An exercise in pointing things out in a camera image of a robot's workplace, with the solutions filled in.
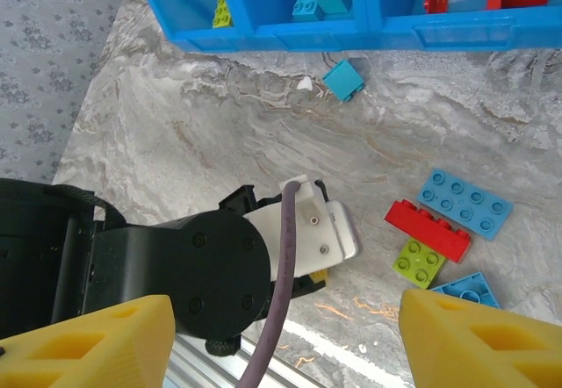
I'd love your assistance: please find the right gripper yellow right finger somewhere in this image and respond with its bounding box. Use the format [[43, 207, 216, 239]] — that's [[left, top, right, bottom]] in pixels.
[[399, 288, 562, 388]]

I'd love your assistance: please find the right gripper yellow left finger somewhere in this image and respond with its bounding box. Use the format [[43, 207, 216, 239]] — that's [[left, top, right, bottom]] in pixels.
[[0, 294, 177, 388]]

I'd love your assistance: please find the blue lego brick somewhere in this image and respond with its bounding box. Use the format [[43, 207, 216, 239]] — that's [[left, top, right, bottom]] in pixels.
[[428, 271, 501, 310]]

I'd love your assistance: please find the small green lego plate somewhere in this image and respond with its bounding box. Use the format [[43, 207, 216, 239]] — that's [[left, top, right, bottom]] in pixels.
[[392, 237, 449, 291]]

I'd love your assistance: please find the long red lego brick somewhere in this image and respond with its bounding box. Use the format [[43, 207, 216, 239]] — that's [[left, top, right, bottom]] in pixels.
[[384, 199, 473, 265]]

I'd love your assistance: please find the wide blue lego plate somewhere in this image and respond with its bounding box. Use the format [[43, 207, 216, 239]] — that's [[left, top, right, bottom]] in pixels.
[[414, 167, 515, 242]]

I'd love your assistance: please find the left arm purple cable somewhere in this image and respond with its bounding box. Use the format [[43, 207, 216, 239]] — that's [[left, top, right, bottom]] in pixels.
[[234, 180, 305, 388]]

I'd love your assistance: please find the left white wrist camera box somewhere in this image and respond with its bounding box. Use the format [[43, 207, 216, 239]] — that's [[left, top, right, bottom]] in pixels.
[[242, 174, 364, 284]]

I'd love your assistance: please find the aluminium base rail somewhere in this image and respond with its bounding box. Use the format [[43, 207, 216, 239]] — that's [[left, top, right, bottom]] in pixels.
[[164, 333, 330, 388]]

